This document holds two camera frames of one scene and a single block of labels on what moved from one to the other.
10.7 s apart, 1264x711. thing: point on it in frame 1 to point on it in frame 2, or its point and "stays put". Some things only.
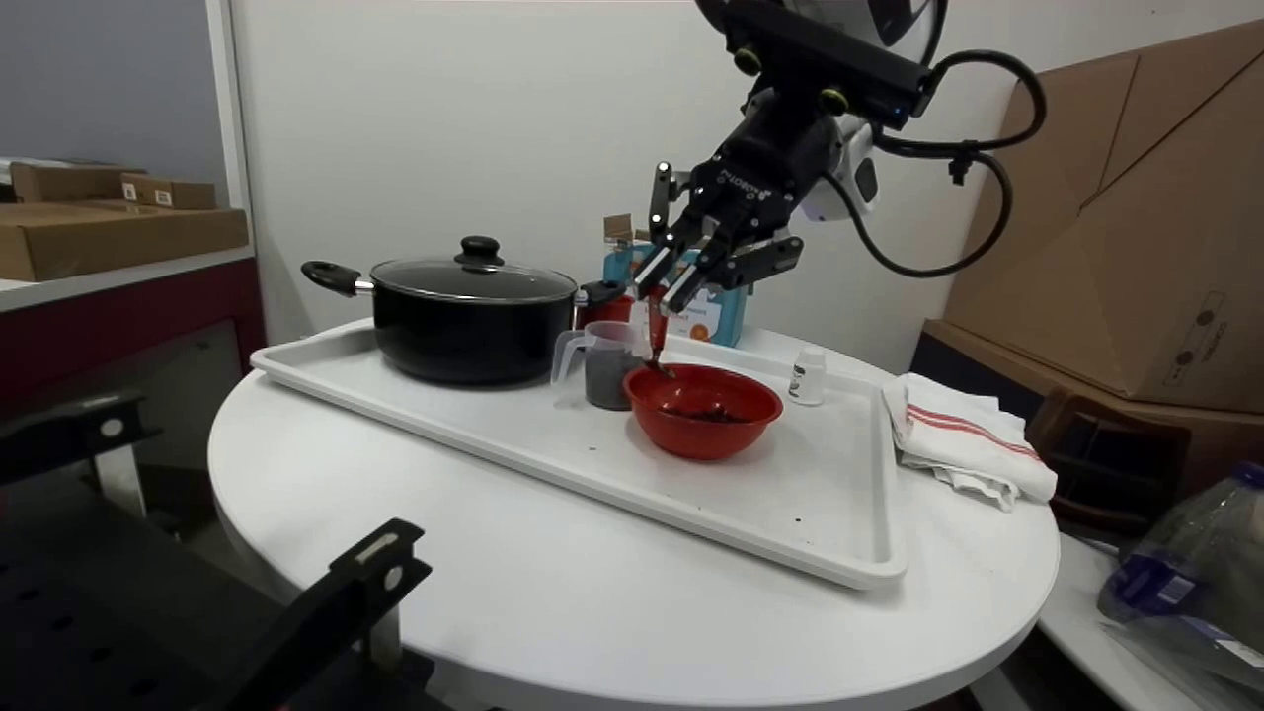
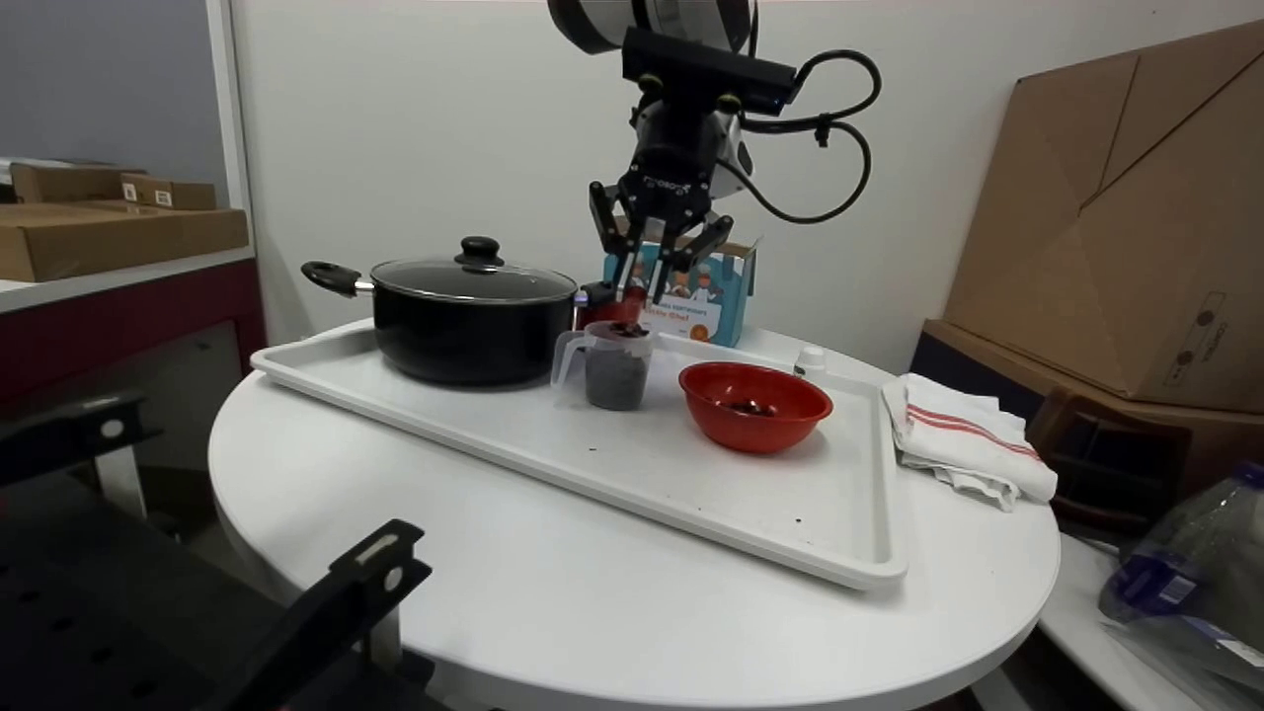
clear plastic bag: [1194, 575] stays put
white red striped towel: [968, 441] stays put
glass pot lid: [475, 268] stays put
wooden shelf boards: [68, 217] stays put
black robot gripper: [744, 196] to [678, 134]
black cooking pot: [462, 317] stays put
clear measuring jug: [598, 362] stays put
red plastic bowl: [700, 406] to [756, 406]
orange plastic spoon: [656, 326] to [629, 309]
